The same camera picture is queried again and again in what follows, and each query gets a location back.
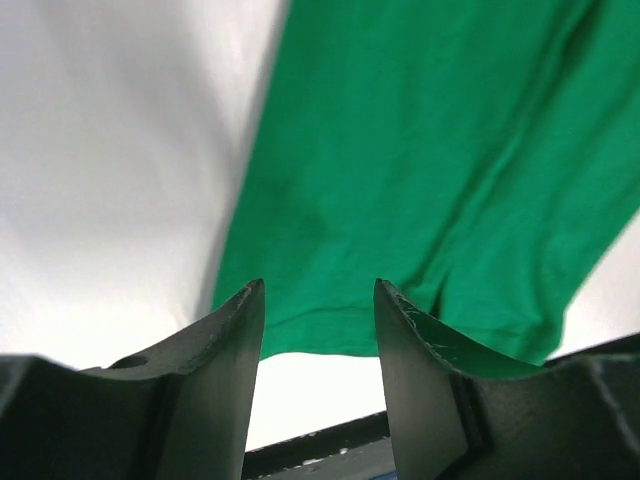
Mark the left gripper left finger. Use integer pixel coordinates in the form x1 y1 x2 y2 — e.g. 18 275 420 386
1 280 265 479

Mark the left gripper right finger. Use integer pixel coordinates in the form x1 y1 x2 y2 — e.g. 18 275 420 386
374 280 639 479

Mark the green t shirt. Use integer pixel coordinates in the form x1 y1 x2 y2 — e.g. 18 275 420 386
214 1 639 364

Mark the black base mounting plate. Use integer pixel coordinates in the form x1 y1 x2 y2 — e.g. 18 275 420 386
242 411 397 479

